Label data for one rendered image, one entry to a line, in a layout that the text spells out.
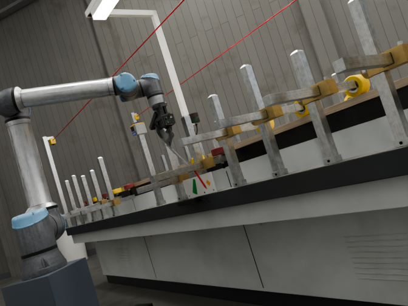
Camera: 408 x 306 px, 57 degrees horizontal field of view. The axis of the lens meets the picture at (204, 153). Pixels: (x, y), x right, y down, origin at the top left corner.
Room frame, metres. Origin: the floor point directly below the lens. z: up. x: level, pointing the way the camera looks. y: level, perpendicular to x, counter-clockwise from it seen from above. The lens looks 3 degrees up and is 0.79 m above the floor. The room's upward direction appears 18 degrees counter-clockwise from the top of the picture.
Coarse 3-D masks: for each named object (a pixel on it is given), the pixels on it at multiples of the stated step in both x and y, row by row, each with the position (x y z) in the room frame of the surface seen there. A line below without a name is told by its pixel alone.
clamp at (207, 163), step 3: (204, 159) 1.80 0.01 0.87; (207, 159) 1.80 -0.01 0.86; (210, 159) 1.81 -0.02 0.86; (213, 159) 1.82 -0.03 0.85; (195, 162) 1.86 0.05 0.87; (198, 162) 1.85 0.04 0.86; (204, 162) 1.81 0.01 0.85; (207, 162) 1.80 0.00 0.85; (210, 162) 1.81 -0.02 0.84; (213, 162) 1.82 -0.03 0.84; (204, 165) 1.82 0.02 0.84; (207, 165) 1.80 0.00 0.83; (210, 165) 1.81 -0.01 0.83; (213, 165) 1.82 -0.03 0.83; (201, 168) 1.84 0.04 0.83; (204, 168) 1.82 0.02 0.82; (207, 168) 1.81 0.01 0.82; (198, 171) 1.87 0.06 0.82
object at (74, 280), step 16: (64, 272) 1.58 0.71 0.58; (80, 272) 1.66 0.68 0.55; (16, 288) 1.54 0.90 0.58; (32, 288) 1.51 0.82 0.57; (48, 288) 1.49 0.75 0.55; (64, 288) 1.55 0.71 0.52; (80, 288) 1.64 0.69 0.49; (16, 304) 1.54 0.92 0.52; (32, 304) 1.52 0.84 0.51; (48, 304) 1.49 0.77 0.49; (64, 304) 1.53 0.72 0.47; (80, 304) 1.61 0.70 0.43; (96, 304) 1.70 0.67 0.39
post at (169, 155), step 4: (164, 128) 2.07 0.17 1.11; (164, 144) 2.07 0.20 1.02; (164, 148) 2.08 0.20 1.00; (168, 148) 2.07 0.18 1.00; (168, 152) 2.06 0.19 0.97; (172, 152) 2.08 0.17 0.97; (168, 156) 2.06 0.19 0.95; (172, 156) 2.07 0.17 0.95; (168, 160) 2.07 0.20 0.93; (172, 160) 2.07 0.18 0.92; (168, 164) 2.08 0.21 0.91; (172, 164) 2.06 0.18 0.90; (176, 164) 2.08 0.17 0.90; (172, 168) 2.06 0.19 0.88; (176, 168) 2.07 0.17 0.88; (176, 184) 2.07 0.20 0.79; (180, 184) 2.07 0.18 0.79; (176, 188) 2.08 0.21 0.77; (180, 188) 2.07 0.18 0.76; (184, 188) 2.08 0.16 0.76; (180, 192) 2.06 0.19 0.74; (184, 192) 2.07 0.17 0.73
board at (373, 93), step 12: (396, 84) 1.24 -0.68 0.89; (360, 96) 1.35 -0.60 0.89; (372, 96) 1.31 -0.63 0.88; (336, 108) 1.43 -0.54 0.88; (300, 120) 1.57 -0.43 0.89; (276, 132) 1.69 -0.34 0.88; (240, 144) 1.89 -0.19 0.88; (204, 156) 2.15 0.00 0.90; (216, 156) 2.07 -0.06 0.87; (144, 180) 2.79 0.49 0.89; (84, 204) 3.99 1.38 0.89
